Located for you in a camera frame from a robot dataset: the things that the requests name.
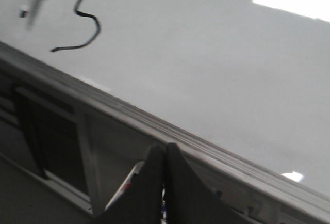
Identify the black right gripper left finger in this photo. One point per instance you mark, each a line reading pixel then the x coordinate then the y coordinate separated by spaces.
pixel 141 202

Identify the grey cabinet under whiteboard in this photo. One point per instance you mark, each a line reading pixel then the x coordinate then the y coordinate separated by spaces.
pixel 78 152

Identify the white whiteboard with metal frame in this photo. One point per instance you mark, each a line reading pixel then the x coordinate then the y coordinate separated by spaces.
pixel 243 84

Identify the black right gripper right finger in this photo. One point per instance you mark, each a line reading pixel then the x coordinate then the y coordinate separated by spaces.
pixel 187 198

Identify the red capped marker in tray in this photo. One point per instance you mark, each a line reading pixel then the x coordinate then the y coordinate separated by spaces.
pixel 126 183

